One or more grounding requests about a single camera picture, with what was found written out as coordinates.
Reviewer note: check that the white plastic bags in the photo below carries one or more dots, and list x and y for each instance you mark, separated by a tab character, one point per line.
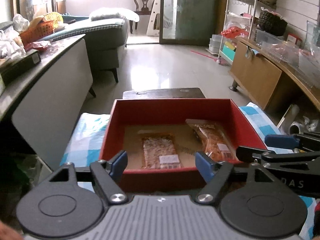
11	42

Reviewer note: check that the pink broom stick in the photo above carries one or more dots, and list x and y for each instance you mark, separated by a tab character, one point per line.
204	55

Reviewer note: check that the green grey sofa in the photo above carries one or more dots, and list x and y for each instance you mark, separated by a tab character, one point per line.
105	40

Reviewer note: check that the dark flat box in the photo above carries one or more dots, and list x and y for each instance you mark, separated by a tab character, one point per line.
13	68

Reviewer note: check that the blue white checkered cloth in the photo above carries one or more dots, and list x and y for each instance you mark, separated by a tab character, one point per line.
86	141

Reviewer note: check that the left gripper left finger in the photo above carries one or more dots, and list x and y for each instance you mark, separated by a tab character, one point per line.
106	175

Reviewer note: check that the red wrapper on cabinet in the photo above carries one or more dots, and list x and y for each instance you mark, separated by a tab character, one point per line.
39	45

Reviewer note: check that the white stacked containers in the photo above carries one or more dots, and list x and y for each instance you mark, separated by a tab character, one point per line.
214	43

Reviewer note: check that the white pillow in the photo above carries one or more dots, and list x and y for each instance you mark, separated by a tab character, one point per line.
113	12

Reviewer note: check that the red plastic bag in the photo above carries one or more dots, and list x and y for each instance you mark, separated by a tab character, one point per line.
233	32

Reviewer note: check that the grey side cabinet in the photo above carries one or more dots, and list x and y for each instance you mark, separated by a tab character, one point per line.
40	108

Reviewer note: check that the clear-wrapped nut bar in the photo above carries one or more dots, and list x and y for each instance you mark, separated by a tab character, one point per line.
159	152

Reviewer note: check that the dark wooden stool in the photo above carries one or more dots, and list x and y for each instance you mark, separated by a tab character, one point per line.
171	93

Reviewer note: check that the glass sliding door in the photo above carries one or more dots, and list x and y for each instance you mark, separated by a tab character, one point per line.
190	22

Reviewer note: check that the red cardboard box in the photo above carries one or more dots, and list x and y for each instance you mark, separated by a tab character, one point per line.
133	119

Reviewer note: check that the foil roll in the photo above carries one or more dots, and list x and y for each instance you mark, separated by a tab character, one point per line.
298	120

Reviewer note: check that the wooden tv cabinet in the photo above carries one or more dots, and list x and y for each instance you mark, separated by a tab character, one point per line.
271	85

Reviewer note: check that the white metal shelf rack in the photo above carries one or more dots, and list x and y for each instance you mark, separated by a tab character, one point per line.
244	13

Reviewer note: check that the clear plastic trays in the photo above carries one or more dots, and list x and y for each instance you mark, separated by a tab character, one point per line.
305	60

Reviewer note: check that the orange plastic basket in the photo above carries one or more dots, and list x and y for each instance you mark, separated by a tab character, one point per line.
41	26

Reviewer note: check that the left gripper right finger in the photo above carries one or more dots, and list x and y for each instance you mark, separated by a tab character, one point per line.
217	178

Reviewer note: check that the dark woven basket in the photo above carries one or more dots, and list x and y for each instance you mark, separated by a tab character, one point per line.
272	23

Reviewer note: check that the orange wrapped snack bar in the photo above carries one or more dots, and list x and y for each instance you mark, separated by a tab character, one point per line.
216	144

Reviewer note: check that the dark wooden chair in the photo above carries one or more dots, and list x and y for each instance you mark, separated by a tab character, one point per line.
144	5

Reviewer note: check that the white wooden ladder frame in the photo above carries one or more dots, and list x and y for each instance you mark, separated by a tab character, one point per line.
152	29

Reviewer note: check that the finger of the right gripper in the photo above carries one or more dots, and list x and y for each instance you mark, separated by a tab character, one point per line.
265	158
307	141

